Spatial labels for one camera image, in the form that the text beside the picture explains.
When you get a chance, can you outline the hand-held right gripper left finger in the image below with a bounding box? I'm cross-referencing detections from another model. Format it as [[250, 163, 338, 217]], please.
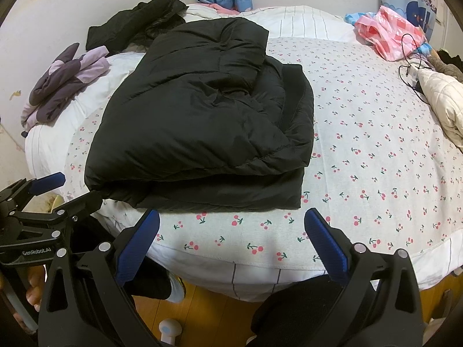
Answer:
[[37, 209, 161, 347]]

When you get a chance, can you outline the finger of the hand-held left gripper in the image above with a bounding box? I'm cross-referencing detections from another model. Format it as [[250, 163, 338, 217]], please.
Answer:
[[0, 172, 67, 211], [14, 190, 104, 225]]

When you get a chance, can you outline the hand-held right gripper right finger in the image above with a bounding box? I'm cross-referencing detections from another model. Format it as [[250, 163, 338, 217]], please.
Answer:
[[304, 208, 427, 347]]

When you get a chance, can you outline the black puffer jacket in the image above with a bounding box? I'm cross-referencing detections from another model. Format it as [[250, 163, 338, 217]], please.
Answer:
[[84, 17, 315, 212]]

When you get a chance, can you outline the person's left hand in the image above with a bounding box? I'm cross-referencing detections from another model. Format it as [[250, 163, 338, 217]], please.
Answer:
[[25, 265, 47, 307]]

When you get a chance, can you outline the pale yellow object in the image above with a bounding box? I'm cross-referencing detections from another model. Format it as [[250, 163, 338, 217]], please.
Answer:
[[46, 194, 66, 212]]

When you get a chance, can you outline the person's left leg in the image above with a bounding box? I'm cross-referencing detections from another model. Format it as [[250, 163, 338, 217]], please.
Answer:
[[69, 217, 172, 300]]

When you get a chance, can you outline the person's leg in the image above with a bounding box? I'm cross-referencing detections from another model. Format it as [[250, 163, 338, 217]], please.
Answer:
[[251, 274, 435, 347], [69, 217, 172, 300]]

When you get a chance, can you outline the white and yellow slipper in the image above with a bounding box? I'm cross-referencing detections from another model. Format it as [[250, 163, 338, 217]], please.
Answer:
[[167, 274, 187, 303]]

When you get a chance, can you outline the person's right leg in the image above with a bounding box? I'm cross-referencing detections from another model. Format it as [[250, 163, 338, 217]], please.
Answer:
[[251, 274, 435, 347]]

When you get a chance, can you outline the white round floor device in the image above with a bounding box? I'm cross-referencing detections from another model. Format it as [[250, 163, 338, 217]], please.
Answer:
[[159, 318, 182, 346]]

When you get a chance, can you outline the bed with cherry print sheet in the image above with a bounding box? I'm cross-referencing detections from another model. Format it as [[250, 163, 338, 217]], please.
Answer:
[[21, 3, 463, 302]]

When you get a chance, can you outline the purple patchwork cloth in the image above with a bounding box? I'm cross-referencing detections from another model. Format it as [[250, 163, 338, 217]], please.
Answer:
[[21, 43, 110, 128]]

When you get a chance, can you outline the black shiny hooded jacket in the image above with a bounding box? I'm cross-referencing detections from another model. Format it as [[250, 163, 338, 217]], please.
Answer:
[[86, 0, 189, 55]]

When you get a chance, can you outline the beige quilted garment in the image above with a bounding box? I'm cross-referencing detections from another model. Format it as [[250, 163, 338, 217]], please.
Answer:
[[416, 68, 463, 149]]

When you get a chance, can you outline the brown garment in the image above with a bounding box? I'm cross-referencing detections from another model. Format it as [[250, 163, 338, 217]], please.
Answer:
[[429, 55, 463, 79]]

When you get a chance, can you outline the pink checked cloth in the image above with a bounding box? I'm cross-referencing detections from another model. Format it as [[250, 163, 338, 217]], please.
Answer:
[[354, 6, 427, 62]]

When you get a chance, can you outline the white striped duvet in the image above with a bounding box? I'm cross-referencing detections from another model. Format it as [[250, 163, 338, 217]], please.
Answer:
[[181, 3, 362, 46]]

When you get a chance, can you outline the dark garment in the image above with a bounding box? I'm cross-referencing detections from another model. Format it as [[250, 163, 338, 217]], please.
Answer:
[[436, 48, 463, 66]]

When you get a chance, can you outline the light blue patterned cloth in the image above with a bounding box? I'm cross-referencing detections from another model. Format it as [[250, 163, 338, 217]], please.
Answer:
[[344, 12, 373, 26]]

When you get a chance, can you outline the plain pink cloth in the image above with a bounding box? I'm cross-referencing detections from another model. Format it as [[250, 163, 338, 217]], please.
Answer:
[[210, 3, 241, 16]]

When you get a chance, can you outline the pink and blue cartoon curtain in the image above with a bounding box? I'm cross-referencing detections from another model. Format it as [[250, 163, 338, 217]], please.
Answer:
[[378, 0, 440, 44]]

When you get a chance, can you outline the black cable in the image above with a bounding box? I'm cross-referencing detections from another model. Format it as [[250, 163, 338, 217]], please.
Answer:
[[399, 34, 435, 102]]

